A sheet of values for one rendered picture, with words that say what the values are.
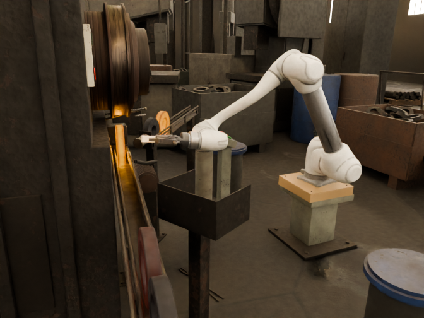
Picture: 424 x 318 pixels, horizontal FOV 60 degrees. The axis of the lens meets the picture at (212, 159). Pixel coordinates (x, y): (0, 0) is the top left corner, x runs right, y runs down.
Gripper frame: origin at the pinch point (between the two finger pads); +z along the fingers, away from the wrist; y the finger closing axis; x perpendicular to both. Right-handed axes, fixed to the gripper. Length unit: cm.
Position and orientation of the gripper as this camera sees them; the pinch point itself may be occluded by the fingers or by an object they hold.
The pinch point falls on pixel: (148, 139)
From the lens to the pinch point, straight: 183.4
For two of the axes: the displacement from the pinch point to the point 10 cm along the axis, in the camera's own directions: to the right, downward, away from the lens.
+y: -3.0, -2.8, 9.1
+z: -9.5, -0.1, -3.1
